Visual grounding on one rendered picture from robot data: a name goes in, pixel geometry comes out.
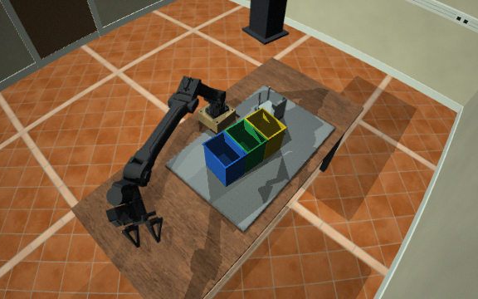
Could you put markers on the olive yellow bin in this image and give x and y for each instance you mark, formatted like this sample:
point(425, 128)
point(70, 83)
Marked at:
point(267, 124)

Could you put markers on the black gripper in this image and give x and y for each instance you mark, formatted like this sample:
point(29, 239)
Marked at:
point(149, 224)

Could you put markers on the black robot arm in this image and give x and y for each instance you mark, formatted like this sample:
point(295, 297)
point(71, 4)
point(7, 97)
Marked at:
point(137, 171)

